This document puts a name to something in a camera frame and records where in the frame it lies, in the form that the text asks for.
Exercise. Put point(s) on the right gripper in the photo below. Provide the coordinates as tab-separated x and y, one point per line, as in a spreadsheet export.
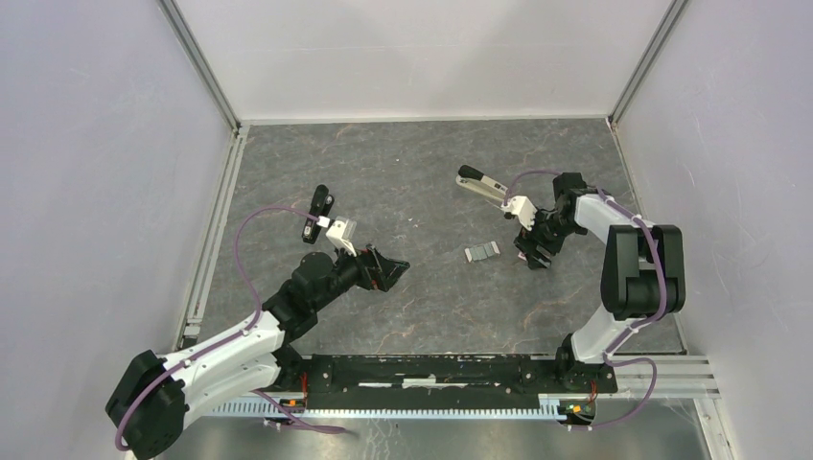
527	241

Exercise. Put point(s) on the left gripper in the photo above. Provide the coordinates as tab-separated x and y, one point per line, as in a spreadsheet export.
376	270

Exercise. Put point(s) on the staple tray box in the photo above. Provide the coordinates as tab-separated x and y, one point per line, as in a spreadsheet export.
481	252

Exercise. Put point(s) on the black stapler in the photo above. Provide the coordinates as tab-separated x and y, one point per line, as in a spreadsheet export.
321	205

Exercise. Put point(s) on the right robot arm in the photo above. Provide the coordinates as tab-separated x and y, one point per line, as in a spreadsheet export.
642	274

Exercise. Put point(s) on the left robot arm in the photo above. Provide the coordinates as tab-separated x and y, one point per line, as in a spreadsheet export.
158	397

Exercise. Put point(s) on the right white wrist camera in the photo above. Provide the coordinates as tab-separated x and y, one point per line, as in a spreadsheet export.
522	208

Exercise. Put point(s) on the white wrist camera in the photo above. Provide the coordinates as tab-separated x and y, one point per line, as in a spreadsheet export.
522	208
339	231

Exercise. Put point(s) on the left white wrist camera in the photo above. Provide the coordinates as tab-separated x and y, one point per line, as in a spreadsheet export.
339	231

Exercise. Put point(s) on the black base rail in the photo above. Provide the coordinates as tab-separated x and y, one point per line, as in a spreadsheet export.
358	382

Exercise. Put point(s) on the white cable duct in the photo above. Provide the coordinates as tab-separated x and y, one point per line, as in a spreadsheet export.
258	407

